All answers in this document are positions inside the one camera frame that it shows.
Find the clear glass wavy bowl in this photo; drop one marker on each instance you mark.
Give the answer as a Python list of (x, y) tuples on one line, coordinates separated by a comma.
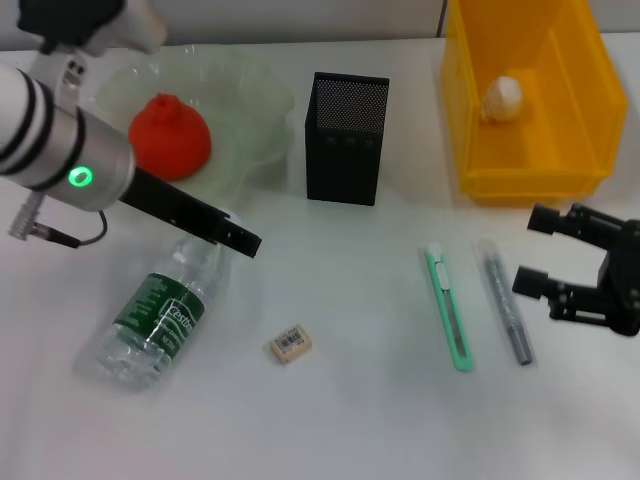
[(240, 100)]

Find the green utility knife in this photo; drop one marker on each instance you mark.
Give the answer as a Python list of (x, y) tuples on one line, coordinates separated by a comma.
[(440, 280)]

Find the red-orange fruit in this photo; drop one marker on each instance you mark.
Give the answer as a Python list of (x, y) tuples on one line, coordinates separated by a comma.
[(172, 135)]

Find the white paper ball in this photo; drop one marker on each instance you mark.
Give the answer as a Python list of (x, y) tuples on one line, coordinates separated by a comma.
[(502, 100)]

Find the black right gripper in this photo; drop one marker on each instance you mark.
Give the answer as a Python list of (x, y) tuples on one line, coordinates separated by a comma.
[(625, 280)]

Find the black mesh pen holder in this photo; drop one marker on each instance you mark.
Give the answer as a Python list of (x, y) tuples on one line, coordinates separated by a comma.
[(345, 165)]

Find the grey pen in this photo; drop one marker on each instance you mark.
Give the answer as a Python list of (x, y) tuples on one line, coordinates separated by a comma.
[(504, 300)]

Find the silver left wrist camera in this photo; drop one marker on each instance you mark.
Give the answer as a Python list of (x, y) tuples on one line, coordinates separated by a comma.
[(70, 20)]

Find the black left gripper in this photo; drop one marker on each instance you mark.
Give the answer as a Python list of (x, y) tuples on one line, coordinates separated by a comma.
[(170, 202)]

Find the yellow plastic bin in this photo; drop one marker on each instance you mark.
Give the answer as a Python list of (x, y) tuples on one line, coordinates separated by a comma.
[(550, 160)]

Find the beige barcode eraser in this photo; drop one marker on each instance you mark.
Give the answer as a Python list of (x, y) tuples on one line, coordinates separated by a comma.
[(292, 345)]

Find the clear green-label water bottle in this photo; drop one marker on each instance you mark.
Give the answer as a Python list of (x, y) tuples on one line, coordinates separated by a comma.
[(160, 310)]

